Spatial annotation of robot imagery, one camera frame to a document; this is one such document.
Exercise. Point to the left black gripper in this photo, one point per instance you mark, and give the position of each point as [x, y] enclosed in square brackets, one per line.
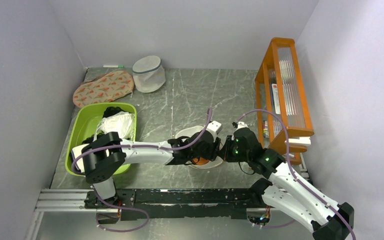
[214, 150]

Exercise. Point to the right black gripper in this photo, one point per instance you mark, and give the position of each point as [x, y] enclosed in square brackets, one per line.
[230, 140]

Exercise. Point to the orange bra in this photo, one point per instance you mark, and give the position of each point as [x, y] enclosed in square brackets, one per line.
[199, 161]

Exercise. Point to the beige mesh laundry bag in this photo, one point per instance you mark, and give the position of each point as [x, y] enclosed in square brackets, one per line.
[189, 132]

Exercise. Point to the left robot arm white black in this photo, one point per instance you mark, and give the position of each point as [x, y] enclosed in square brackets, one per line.
[99, 160]

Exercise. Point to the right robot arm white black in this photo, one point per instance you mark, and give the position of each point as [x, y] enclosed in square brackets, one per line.
[284, 189]

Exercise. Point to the white mesh laundry bag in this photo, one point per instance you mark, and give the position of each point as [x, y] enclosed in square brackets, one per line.
[148, 74]

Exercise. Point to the orange wooden rack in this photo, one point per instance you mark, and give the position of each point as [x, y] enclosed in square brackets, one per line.
[280, 89]

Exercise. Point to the white bras in basin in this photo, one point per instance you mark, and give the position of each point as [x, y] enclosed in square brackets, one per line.
[114, 119]

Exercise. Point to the floral patterned fabric pad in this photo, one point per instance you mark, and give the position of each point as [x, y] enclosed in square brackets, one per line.
[103, 89]

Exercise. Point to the green plastic basin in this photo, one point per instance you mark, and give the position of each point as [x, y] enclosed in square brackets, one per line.
[86, 123]

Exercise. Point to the green white marker pen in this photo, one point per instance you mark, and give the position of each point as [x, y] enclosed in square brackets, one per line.
[113, 66]

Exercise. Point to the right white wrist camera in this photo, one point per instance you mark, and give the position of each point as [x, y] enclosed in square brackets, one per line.
[239, 125]

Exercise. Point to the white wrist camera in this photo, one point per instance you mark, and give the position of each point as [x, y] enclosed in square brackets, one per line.
[239, 125]
[214, 127]

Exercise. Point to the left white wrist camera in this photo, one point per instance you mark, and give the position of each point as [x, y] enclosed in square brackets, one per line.
[214, 127]

